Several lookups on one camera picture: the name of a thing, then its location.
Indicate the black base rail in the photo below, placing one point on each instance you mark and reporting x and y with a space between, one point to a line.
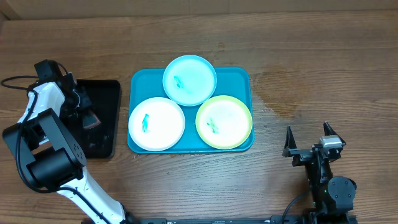
275 219

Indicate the red sponge with dark scourer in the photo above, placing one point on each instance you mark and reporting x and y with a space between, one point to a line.
90 120

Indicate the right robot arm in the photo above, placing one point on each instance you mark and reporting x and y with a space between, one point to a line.
332 195

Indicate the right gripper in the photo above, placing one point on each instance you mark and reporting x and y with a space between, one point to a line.
299 155

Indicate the pink white plate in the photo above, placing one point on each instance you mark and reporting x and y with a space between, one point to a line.
156 124

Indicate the yellow green plate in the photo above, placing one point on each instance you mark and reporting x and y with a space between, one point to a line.
224 122

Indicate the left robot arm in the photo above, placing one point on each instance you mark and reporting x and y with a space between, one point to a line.
49 159

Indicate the black rectangular tray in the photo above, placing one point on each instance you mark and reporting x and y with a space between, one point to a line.
99 142

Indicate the light blue plate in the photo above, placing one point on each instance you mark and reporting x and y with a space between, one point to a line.
189 80

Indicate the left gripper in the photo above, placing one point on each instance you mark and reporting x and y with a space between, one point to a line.
69 111

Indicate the teal plastic serving tray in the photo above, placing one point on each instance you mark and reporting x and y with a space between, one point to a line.
232 81

